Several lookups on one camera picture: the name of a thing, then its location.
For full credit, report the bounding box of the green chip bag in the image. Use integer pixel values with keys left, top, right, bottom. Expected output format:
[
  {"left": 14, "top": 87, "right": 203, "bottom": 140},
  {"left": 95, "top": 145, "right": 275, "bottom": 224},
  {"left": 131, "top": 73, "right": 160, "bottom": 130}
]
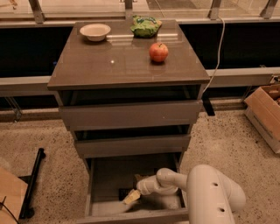
[{"left": 130, "top": 16, "right": 162, "bottom": 38}]

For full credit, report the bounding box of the black metal stand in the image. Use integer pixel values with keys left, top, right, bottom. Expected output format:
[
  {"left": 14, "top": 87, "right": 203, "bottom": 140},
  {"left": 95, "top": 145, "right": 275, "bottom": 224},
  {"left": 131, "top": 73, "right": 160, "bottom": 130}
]
[{"left": 19, "top": 148, "right": 46, "bottom": 219}]

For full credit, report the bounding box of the metal window railing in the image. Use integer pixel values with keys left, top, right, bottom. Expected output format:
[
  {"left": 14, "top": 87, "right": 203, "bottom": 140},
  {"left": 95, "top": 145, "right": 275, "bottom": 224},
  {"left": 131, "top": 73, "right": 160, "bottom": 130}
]
[{"left": 0, "top": 0, "right": 280, "bottom": 27}]

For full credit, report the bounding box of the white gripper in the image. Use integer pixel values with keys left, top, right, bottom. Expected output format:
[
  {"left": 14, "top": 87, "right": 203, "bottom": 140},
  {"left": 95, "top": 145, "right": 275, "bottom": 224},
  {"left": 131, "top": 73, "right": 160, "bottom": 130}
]
[{"left": 122, "top": 174, "right": 159, "bottom": 205}]

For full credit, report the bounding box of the middle drawer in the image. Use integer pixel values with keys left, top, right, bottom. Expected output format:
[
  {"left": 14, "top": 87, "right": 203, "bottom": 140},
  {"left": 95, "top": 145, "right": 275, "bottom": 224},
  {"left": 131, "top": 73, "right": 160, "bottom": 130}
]
[{"left": 74, "top": 135, "right": 191, "bottom": 158}]

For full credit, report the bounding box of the top drawer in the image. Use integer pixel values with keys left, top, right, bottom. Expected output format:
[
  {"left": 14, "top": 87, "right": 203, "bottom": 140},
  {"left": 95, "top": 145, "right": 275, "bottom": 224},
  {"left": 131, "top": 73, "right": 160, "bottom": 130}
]
[{"left": 59, "top": 101, "right": 202, "bottom": 130}]

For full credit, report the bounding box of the black cable left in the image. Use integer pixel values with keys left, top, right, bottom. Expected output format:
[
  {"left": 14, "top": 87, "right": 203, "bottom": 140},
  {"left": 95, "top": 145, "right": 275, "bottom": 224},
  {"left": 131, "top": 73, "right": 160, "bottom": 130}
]
[{"left": 0, "top": 195, "right": 20, "bottom": 224}]

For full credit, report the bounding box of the white bowl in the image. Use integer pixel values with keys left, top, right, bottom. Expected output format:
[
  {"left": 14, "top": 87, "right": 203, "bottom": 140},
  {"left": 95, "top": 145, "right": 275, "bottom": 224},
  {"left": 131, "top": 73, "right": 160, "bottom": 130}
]
[{"left": 80, "top": 24, "right": 111, "bottom": 42}]

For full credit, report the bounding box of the red apple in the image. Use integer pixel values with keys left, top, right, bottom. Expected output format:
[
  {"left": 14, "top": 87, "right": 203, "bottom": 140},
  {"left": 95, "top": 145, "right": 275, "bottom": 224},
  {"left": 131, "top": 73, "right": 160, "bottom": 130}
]
[{"left": 149, "top": 43, "right": 169, "bottom": 62}]

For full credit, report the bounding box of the brown drawer cabinet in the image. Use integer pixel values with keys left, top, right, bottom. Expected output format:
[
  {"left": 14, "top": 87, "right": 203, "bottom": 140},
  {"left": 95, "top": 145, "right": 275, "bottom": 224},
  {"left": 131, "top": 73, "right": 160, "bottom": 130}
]
[{"left": 46, "top": 19, "right": 211, "bottom": 224}]

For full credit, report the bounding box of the black plug adapter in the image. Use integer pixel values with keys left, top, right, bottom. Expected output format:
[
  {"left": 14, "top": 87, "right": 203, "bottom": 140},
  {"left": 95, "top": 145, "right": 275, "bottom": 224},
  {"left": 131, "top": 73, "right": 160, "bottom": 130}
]
[{"left": 202, "top": 98, "right": 215, "bottom": 116}]

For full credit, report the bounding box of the white cable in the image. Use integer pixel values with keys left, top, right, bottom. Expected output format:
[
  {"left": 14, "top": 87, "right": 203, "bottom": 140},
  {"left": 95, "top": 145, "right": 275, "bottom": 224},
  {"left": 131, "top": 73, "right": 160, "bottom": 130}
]
[{"left": 201, "top": 17, "right": 227, "bottom": 95}]

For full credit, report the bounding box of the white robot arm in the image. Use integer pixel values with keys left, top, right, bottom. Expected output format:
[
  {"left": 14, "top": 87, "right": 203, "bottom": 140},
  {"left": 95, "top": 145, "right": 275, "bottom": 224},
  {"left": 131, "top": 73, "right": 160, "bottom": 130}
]
[{"left": 122, "top": 164, "right": 246, "bottom": 224}]

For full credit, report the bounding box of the cardboard box right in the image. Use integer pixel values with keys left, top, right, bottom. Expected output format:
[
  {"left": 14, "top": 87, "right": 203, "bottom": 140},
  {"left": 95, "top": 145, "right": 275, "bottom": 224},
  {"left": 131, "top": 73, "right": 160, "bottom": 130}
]
[{"left": 245, "top": 84, "right": 280, "bottom": 153}]

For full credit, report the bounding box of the open bottom drawer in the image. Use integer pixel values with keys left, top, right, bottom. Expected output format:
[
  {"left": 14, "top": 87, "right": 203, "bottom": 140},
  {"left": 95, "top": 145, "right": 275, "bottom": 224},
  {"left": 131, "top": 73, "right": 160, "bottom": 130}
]
[{"left": 77, "top": 153, "right": 189, "bottom": 224}]

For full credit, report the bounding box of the black rxbar chocolate bar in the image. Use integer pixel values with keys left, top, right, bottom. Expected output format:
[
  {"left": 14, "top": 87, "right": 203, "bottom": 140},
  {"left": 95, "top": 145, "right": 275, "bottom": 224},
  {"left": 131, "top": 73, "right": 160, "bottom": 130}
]
[{"left": 118, "top": 188, "right": 130, "bottom": 201}]

